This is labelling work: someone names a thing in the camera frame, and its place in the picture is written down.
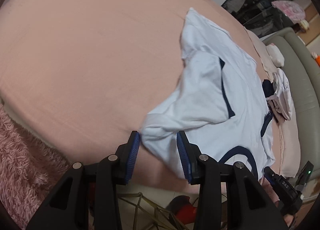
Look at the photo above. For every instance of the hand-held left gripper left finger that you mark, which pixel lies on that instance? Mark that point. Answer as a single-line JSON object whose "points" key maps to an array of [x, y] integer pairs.
{"points": [[132, 154]]}

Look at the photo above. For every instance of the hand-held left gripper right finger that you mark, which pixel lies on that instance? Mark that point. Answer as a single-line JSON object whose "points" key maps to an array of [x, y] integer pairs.
{"points": [[183, 157]]}

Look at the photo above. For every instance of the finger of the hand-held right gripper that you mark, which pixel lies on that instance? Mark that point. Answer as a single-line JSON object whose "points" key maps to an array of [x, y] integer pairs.
{"points": [[270, 173]]}

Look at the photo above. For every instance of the white shirt with navy trim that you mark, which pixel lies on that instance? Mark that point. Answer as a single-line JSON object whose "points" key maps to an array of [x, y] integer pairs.
{"points": [[212, 82]]}

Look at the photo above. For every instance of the stack of folded clothes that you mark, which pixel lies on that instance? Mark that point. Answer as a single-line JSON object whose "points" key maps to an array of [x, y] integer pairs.
{"points": [[282, 94]]}

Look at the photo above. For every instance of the person's right hand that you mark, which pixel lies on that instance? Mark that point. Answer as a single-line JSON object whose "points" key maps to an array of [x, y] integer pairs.
{"points": [[290, 220]]}

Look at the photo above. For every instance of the red black slipper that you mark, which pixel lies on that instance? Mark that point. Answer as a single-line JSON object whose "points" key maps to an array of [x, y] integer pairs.
{"points": [[180, 205]]}

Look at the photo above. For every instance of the grey-green sofa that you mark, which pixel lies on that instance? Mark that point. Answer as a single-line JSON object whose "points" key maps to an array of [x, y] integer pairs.
{"points": [[305, 82]]}

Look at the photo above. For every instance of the pink fluffy rug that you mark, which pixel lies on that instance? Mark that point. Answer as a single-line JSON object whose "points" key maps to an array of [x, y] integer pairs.
{"points": [[22, 170]]}

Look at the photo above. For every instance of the pink round bed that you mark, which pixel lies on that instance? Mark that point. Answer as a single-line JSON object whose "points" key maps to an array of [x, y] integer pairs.
{"points": [[75, 57]]}

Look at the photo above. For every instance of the white rolled cloth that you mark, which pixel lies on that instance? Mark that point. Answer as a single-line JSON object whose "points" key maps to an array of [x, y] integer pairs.
{"points": [[275, 54]]}

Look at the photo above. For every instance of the orange plush toy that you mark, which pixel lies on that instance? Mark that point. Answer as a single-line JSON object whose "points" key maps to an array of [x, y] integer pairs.
{"points": [[317, 61]]}

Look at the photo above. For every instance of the small cream figurine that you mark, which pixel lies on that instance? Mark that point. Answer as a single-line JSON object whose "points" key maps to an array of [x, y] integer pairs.
{"points": [[305, 25]]}

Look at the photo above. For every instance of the pink patterned cloth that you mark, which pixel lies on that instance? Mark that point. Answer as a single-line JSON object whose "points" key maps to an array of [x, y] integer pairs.
{"points": [[287, 9]]}

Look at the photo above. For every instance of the dark open closet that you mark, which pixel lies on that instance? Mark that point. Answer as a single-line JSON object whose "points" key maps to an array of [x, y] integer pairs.
{"points": [[262, 7]]}

